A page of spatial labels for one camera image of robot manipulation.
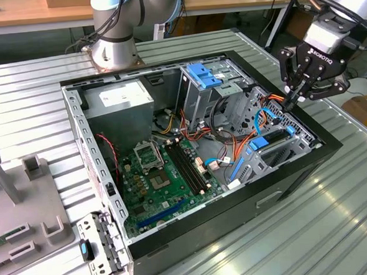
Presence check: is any CPU socket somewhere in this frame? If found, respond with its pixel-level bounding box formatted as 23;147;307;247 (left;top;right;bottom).
149;169;174;192

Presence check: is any blue wire with white plug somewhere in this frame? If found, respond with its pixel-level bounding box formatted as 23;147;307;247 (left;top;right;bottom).
204;155;236;172

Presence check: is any metal socket cover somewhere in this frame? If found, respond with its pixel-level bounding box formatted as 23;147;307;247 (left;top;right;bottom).
132;138;165;173

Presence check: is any silver card retention bracket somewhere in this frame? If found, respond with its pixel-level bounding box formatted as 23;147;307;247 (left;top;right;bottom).
75;209;132;275

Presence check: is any large brown cardboard box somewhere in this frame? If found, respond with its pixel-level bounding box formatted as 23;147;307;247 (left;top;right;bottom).
283;6;315;45

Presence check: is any green motherboard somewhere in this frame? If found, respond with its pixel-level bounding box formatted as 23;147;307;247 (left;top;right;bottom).
116;134;230;241

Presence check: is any blue black clip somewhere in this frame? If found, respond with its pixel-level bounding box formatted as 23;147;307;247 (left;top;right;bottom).
78;238;95;262

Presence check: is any orange red wire bundle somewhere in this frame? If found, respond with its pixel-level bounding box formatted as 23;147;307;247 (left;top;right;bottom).
178;104;261;167

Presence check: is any grey metal disk bay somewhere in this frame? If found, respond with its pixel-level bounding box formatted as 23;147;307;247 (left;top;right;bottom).
220;82;326;189

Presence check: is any yellow black wire bundle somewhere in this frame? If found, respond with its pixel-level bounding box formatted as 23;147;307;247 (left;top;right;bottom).
158;108;178;135

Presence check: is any grey optical drive cage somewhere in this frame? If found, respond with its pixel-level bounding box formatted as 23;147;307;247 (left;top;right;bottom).
172;58;257;133

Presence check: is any wooden desk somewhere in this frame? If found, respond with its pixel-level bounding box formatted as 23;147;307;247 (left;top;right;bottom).
0;0;334;62

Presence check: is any orange disk power wire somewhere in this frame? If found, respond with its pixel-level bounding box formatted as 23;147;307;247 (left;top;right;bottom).
261;92;297;114

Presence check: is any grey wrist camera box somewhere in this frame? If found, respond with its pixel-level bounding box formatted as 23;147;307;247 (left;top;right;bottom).
300;17;353;58

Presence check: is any blue wire with black plug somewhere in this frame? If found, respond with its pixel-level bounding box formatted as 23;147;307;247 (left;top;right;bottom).
252;105;289;138

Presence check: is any blue expansion slot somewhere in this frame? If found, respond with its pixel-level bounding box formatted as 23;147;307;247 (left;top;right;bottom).
134;198;188;228

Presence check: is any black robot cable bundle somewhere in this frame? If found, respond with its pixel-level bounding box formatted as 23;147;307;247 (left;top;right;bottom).
61;0;135;55

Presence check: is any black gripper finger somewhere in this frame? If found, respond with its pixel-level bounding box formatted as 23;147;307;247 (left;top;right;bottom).
294;66;354;104
277;45;314;103

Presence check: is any black stand pole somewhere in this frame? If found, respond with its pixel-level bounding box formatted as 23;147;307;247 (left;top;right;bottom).
261;0;302;53

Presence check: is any hard disk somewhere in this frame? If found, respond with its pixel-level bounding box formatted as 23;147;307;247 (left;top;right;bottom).
225;124;299;182

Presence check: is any grey parts rack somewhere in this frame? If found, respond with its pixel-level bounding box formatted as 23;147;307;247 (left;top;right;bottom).
0;143;77;275

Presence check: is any red black twisted wire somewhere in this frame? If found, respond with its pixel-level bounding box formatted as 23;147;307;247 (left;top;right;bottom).
95;131;122;184

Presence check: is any blue plastic drive latch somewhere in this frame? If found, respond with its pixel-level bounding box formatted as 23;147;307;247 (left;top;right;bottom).
185;62;222;90

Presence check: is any grey power supply unit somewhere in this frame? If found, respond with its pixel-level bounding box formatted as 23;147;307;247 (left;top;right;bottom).
80;78;157;156

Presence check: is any black open PC case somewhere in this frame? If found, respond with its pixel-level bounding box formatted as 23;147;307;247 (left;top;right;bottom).
57;43;351;275

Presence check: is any copper coloured tube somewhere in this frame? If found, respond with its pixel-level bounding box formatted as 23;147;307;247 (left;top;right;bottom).
306;0;322;14

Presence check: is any black RAM slot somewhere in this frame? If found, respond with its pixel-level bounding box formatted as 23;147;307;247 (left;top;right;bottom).
179;139;211;193
170;141;205;197
165;142;201;199
174;140;208;195

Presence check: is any printed cardboard box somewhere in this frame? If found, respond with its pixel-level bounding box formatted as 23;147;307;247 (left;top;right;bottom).
339;93;367;141

